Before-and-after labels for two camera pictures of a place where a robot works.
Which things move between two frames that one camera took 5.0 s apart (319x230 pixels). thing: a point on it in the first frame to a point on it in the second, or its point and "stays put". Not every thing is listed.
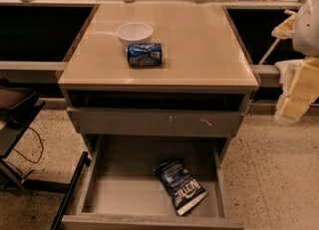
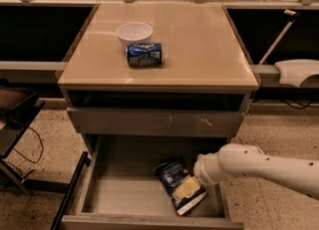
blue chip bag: (180, 182) stays put
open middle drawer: (123, 191) stays put
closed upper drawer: (117, 120) stays put
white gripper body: (307, 30) to (200, 170)
